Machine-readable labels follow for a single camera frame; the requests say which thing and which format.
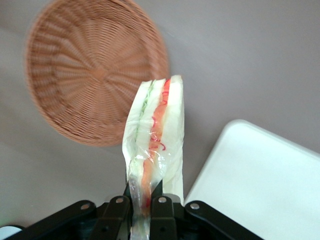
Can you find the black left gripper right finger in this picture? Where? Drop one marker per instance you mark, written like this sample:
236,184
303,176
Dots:
180,222

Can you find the triangle sandwich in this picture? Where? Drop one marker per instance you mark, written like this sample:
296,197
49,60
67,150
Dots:
160,130

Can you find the cream rectangular tray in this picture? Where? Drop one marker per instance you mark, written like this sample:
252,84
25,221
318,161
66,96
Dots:
255,180

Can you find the round brown wicker basket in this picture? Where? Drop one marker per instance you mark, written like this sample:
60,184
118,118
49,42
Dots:
87,70

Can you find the white left wrist cylinder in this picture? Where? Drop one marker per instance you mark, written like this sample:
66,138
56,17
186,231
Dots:
10,233

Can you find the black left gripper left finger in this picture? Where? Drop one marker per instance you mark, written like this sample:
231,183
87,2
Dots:
75,222

